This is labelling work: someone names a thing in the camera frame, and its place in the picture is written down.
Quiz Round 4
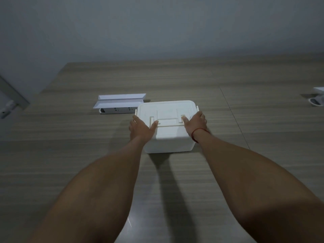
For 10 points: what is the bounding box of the person's right hand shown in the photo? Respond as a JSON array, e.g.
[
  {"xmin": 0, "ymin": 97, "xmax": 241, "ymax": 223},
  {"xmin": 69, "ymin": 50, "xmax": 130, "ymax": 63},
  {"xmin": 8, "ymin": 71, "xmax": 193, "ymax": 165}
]
[{"xmin": 182, "ymin": 111, "xmax": 208, "ymax": 138}]

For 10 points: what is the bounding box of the person's left hand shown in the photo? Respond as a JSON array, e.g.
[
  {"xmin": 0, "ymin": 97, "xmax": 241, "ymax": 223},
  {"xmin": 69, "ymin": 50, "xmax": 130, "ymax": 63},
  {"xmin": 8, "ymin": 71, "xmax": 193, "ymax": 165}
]
[{"xmin": 129, "ymin": 115, "xmax": 159, "ymax": 145}]

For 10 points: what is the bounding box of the white plastic storage box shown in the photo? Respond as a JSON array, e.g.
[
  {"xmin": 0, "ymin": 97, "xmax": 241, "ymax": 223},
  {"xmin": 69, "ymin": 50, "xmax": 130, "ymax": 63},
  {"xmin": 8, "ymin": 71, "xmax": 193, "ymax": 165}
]
[{"xmin": 135, "ymin": 100, "xmax": 199, "ymax": 154}]

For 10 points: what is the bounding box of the person's right forearm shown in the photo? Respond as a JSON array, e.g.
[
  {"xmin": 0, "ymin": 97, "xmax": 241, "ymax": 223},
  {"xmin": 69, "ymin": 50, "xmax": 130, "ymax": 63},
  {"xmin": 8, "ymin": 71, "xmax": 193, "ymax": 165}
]
[{"xmin": 193, "ymin": 129, "xmax": 324, "ymax": 243}]

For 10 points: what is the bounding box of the person's left forearm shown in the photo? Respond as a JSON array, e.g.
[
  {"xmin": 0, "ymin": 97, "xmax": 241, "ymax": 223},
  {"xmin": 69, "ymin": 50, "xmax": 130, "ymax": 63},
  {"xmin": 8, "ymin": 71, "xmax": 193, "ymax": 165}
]
[{"xmin": 25, "ymin": 135, "xmax": 148, "ymax": 243}]

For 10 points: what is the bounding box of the white power strip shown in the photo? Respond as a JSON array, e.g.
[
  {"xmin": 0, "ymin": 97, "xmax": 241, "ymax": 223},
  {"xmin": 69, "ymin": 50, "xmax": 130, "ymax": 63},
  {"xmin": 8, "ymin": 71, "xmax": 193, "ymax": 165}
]
[{"xmin": 99, "ymin": 106, "xmax": 138, "ymax": 115}]

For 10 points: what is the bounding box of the white open cardboard box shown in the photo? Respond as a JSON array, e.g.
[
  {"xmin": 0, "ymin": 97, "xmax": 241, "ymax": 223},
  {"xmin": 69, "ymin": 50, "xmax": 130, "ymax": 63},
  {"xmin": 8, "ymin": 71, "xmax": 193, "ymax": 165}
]
[{"xmin": 93, "ymin": 93, "xmax": 147, "ymax": 110}]

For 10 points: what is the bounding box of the white object at table edge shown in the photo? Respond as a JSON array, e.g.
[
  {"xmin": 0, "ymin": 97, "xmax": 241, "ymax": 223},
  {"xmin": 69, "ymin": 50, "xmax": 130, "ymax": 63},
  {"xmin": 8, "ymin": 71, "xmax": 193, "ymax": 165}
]
[{"xmin": 308, "ymin": 86, "xmax": 324, "ymax": 106}]

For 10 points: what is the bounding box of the red string bracelet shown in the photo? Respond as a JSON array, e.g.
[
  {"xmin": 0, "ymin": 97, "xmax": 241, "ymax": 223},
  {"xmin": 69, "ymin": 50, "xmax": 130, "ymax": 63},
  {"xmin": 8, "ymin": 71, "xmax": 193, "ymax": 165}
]
[{"xmin": 191, "ymin": 128, "xmax": 210, "ymax": 144}]

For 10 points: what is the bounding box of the white door handle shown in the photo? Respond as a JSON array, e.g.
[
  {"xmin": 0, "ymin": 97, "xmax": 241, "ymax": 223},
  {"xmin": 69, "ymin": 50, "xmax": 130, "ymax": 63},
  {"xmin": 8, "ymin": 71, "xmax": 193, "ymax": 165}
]
[{"xmin": 0, "ymin": 101, "xmax": 18, "ymax": 119}]

